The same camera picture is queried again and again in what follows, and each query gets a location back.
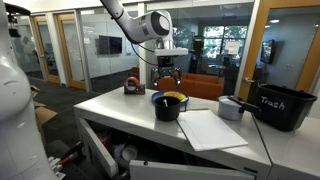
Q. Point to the white wrist mount plate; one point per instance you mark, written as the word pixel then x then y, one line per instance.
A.
pixel 171 51

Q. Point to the white paper pad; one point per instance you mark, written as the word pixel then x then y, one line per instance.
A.
pixel 210 130

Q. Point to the wall mounted black television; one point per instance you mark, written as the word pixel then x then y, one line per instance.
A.
pixel 110 45
pixel 268 50

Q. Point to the cardboard box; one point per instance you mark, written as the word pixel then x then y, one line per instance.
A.
pixel 45 115

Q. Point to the black camera stand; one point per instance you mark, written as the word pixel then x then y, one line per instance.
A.
pixel 15 20

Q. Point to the orange black bar clamp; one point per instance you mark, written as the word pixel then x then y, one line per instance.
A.
pixel 71 155

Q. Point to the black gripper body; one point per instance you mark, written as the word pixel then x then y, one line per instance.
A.
pixel 165 63

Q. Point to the yellow toy food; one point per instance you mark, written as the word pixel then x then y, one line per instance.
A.
pixel 175 95

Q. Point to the aluminium extrusion with bracket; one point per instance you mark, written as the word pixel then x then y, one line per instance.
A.
pixel 56 166

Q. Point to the black cup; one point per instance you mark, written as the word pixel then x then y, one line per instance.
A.
pixel 167 113

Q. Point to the blue plate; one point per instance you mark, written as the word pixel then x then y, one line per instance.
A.
pixel 156 96

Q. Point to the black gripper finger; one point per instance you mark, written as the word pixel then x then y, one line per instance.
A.
pixel 155 76
pixel 177 76

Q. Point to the red tape black dispenser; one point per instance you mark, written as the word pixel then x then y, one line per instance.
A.
pixel 134 87

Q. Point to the orange sofa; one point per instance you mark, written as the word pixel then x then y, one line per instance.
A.
pixel 200 85

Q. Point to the white paper sign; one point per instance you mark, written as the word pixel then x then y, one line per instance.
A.
pixel 232 47

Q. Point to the black trash bin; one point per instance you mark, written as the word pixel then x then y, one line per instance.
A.
pixel 283 110

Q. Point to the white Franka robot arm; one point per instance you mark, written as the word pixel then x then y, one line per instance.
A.
pixel 150 26

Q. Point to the white bowl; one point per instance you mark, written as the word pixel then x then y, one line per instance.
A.
pixel 129 152

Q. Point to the wooden framed glass door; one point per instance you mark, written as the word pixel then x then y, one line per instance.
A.
pixel 46 50
pixel 253 50
pixel 71 50

